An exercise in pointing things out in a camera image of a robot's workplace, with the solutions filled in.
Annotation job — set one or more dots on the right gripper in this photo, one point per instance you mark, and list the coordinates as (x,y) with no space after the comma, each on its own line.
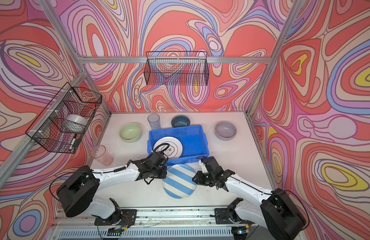
(199,180)

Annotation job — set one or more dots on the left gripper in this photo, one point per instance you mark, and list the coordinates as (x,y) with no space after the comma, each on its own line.
(164,172)

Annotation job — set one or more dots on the white plate green motif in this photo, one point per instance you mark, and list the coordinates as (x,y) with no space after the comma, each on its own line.
(170,145)

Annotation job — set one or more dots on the blue white striped plate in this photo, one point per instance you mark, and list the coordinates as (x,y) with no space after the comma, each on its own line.
(178,183)

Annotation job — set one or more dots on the blue plastic bin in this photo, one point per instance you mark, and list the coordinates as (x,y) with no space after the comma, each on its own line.
(193,140)

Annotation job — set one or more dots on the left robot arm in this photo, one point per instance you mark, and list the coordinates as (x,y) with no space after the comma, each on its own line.
(78,194)

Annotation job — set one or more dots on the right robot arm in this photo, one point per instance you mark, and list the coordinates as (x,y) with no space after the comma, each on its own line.
(271,209)

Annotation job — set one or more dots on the light green bowl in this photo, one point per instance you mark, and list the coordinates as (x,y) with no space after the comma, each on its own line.
(130,132)

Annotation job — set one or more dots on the clear grey plastic cup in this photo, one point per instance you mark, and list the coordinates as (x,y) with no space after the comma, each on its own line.
(154,121)

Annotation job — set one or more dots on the lilac grey bowl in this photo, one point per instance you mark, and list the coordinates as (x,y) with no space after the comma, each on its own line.
(225,130)

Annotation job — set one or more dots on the dark teal bowl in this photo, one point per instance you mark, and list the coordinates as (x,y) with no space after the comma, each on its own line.
(180,121)

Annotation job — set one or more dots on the clear pink plastic cup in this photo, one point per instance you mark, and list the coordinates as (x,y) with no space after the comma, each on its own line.
(100,154)

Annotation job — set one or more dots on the black marker pen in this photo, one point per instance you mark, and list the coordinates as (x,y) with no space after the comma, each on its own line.
(72,143)

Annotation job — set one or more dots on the white tape roll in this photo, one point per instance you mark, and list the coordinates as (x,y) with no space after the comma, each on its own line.
(75,123)

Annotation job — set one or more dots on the black wire basket back wall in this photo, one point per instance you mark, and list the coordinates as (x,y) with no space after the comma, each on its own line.
(176,68)

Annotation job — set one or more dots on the black wire basket wall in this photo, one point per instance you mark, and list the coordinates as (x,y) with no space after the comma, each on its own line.
(176,68)
(50,133)

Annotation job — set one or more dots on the black wire basket left wall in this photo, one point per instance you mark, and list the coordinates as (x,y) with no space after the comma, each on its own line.
(50,133)

